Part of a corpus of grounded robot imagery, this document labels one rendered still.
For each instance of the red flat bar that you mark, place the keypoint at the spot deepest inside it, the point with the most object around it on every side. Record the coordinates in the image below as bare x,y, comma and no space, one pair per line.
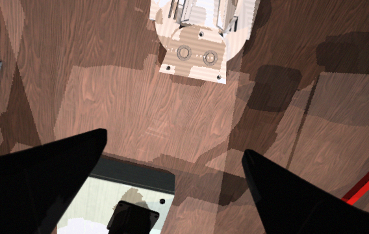
357,190

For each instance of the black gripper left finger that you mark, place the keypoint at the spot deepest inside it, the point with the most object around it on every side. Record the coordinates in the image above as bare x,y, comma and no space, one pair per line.
38,184

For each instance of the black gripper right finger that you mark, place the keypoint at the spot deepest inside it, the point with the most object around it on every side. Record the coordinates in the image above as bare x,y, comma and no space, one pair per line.
288,204

